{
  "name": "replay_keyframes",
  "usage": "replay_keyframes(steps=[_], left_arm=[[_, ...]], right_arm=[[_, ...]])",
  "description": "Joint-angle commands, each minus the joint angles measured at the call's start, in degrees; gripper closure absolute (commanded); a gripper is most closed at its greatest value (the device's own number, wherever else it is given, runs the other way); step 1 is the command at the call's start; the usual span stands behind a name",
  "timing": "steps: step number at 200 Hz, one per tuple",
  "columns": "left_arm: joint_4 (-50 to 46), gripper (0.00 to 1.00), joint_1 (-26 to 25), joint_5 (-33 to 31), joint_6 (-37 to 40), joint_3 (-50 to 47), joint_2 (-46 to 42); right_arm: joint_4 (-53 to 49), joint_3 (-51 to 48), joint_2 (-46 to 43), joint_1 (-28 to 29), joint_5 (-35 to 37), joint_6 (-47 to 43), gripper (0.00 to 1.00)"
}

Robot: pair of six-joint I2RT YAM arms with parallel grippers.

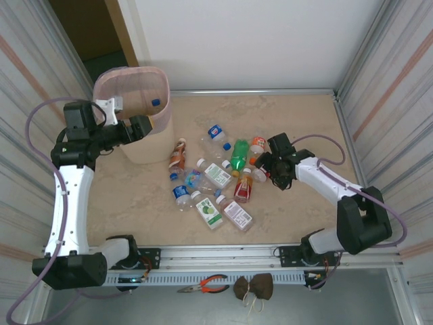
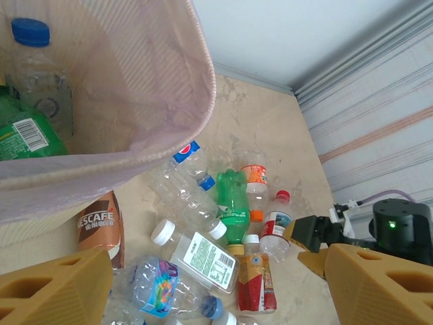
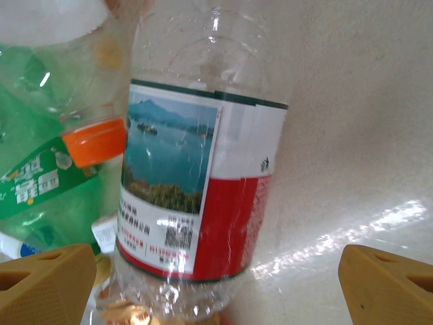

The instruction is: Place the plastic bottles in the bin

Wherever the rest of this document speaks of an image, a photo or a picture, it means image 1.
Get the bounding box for red white label bottle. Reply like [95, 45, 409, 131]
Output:
[249, 154, 271, 184]

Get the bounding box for small orange label bottle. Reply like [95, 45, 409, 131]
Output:
[249, 135, 269, 155]

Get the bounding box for beige ribbed waste bin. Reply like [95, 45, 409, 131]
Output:
[93, 66, 175, 166]

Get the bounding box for green bottle yellow cap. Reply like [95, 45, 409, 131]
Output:
[230, 138, 251, 177]

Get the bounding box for red label tea bottle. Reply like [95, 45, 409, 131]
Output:
[233, 168, 254, 204]

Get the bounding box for brown coffee drink bottle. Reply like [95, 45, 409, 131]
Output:
[168, 137, 189, 174]

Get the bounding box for green white label bottle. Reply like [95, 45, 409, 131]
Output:
[196, 158, 234, 190]

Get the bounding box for clear unlabelled bottle white cap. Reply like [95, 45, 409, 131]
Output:
[202, 133, 231, 169]

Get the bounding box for pink label juice bottle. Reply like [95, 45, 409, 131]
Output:
[215, 195, 254, 234]

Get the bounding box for clear Pepsi bottle blue cap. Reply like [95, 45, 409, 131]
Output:
[206, 120, 233, 152]

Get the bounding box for clear bottle colourful blue label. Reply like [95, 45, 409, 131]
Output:
[182, 168, 223, 199]

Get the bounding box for blue label bottle blue cap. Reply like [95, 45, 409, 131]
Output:
[169, 172, 193, 213]

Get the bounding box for pink waste bin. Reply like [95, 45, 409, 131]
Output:
[93, 66, 172, 135]

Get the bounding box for lime picture label bottle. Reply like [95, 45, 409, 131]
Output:
[189, 190, 224, 231]

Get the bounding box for black right controller box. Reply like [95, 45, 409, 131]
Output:
[304, 270, 327, 289]

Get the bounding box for black controller box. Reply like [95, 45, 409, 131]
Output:
[304, 270, 327, 289]
[116, 276, 147, 293]

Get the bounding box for black left controller box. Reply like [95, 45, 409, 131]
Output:
[116, 276, 147, 293]

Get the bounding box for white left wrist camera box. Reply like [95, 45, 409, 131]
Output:
[93, 96, 123, 127]

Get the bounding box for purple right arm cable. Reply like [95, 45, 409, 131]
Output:
[291, 134, 409, 291]

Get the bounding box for aluminium table edge rail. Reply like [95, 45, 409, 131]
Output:
[170, 88, 339, 99]

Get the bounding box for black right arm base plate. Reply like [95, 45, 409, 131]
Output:
[277, 245, 341, 268]

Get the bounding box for aluminium mounting rail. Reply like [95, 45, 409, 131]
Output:
[35, 242, 405, 272]

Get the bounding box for wooden door frame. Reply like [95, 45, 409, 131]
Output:
[104, 0, 140, 68]

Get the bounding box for brown cloth pouch with string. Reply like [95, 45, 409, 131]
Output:
[232, 272, 275, 313]

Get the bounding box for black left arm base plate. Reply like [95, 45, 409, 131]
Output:
[100, 247, 162, 271]

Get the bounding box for orange handled pliers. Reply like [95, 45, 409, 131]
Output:
[176, 274, 230, 295]

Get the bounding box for white slotted cable duct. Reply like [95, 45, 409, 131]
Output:
[45, 270, 327, 288]

